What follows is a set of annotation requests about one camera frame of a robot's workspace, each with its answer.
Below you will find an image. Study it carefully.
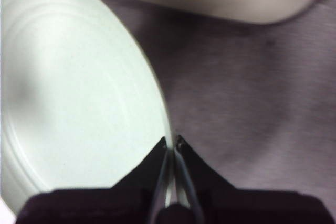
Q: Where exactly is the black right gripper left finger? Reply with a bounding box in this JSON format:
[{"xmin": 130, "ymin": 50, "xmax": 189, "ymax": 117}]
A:
[{"xmin": 15, "ymin": 136, "xmax": 169, "ymax": 224}]

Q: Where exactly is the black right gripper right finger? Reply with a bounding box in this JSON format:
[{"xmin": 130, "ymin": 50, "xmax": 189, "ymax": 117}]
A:
[{"xmin": 175, "ymin": 134, "xmax": 334, "ymax": 224}]

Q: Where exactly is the pale green round plate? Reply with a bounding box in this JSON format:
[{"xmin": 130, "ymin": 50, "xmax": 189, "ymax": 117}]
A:
[{"xmin": 0, "ymin": 0, "xmax": 184, "ymax": 221}]

